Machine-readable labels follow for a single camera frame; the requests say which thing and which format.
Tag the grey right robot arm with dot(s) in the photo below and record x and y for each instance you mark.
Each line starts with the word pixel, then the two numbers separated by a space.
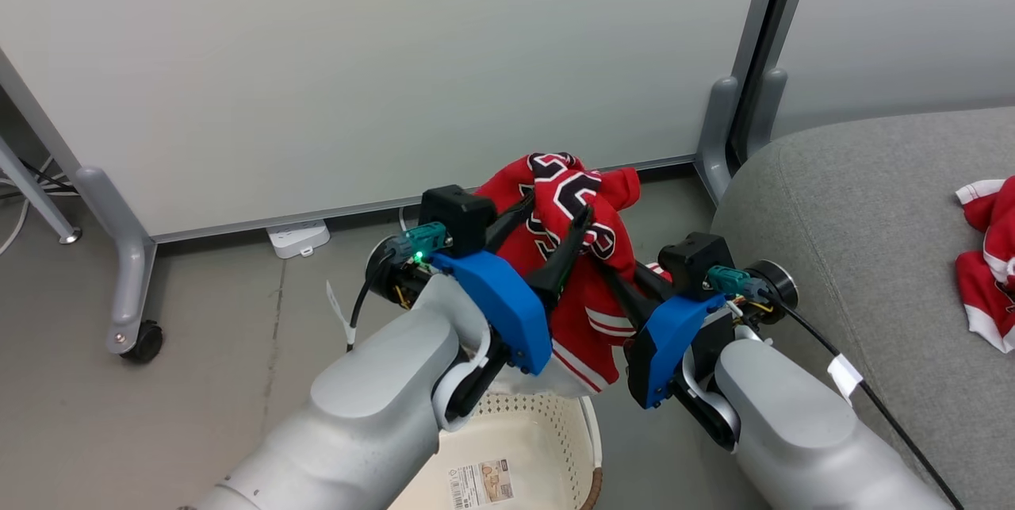
pixel 801 439

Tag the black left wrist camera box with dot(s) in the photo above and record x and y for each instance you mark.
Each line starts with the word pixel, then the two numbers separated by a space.
pixel 460 212

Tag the large white partition panel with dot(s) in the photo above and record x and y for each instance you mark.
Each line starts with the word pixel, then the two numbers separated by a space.
pixel 381 58

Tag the black partition caster wheel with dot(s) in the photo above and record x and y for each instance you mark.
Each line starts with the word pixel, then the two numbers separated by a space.
pixel 144 342

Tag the red jersey with number print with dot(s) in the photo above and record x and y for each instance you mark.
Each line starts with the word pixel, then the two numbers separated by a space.
pixel 591 312

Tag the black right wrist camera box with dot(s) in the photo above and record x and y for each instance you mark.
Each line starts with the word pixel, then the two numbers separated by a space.
pixel 694 256

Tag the red jersey with black numbers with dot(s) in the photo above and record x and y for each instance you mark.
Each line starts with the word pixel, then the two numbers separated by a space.
pixel 987 288

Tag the white plastic laundry basket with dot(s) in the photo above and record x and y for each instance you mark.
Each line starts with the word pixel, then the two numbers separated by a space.
pixel 539 431

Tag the grey metal table leg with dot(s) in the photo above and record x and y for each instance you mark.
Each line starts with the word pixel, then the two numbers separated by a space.
pixel 36 197

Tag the paper label sticker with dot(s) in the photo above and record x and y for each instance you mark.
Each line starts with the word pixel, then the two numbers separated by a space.
pixel 481 485

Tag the grey fabric sofa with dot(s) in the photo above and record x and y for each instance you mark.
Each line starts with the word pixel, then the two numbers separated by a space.
pixel 864 240

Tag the narrow white partition panel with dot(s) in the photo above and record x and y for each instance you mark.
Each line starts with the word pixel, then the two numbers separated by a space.
pixel 888 18

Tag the white power strip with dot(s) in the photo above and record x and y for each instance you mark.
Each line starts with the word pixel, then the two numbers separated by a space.
pixel 299 238

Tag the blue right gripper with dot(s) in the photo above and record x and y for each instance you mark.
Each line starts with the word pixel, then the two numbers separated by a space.
pixel 670 335

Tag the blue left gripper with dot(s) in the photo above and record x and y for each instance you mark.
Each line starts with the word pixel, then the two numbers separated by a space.
pixel 503 308

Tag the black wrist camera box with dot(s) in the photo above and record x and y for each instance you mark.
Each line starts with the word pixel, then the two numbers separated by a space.
pixel 460 212
pixel 694 256

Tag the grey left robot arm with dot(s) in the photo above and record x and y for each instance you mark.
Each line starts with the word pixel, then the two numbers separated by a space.
pixel 357 415

